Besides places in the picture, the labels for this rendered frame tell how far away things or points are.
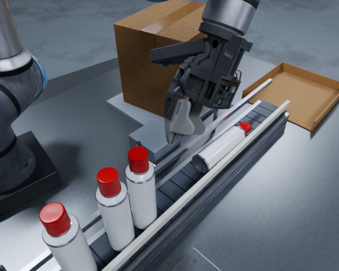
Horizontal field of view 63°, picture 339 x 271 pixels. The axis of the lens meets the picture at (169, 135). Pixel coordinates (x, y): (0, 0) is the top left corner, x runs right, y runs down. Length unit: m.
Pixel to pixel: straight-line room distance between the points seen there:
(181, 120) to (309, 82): 0.84
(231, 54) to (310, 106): 0.69
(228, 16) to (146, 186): 0.30
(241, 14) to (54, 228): 0.40
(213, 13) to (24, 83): 0.47
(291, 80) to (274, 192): 0.58
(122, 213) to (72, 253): 0.09
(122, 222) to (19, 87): 0.40
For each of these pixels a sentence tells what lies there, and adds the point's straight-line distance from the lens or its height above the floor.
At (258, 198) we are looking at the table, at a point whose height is 0.83.
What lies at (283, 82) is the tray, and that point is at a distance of 1.19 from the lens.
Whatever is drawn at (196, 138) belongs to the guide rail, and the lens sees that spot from 0.66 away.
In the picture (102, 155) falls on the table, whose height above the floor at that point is 0.83.
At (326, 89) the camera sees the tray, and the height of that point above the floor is 0.83.
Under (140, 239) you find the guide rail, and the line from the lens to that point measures 0.55.
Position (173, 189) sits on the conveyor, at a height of 0.88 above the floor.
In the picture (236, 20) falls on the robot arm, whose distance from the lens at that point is 0.44.
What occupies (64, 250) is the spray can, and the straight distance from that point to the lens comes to 0.45.
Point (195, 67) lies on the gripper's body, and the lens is 0.44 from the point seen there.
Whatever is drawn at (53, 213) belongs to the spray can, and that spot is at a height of 1.08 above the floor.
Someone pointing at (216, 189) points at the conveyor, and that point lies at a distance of 0.69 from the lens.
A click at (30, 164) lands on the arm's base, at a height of 0.90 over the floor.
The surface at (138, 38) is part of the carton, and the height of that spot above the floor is 1.09.
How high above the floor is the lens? 1.41
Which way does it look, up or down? 42 degrees down
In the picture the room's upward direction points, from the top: straight up
